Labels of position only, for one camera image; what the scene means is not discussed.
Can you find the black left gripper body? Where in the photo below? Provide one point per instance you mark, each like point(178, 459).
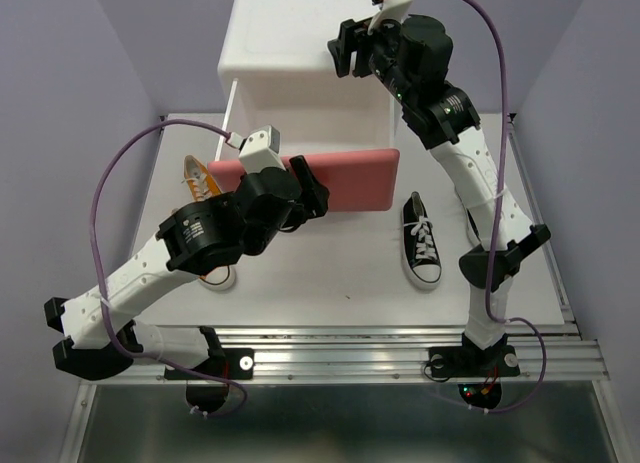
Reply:
point(274, 232)

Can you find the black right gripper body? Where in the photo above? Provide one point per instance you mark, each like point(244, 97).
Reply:
point(384, 41)

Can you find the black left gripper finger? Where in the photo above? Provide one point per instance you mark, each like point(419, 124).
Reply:
point(315, 201)
point(304, 174)

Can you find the black canvas sneaker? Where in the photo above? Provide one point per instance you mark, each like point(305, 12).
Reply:
point(471, 228)
point(421, 261)

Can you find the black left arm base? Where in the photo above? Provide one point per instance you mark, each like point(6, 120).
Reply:
point(222, 393)

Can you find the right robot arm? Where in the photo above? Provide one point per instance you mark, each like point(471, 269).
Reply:
point(411, 60)

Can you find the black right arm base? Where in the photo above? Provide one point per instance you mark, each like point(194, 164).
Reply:
point(478, 370)

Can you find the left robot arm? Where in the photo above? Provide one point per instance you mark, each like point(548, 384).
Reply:
point(102, 336)

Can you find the white shoe cabinet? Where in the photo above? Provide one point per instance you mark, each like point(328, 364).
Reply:
point(276, 70)

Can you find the orange canvas sneaker far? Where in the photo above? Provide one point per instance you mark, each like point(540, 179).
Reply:
point(200, 182)

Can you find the orange canvas sneaker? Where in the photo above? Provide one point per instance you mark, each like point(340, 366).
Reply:
point(200, 182)
point(220, 279)

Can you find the orange canvas sneaker near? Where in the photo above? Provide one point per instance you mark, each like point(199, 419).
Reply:
point(220, 279)

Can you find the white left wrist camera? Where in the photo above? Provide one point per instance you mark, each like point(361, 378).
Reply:
point(259, 150)

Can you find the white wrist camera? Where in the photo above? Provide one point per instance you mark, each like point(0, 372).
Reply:
point(388, 10)
point(259, 150)

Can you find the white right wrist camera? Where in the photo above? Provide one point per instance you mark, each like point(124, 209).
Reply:
point(388, 10)

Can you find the aluminium table edge rail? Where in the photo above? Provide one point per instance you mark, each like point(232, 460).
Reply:
point(340, 340)

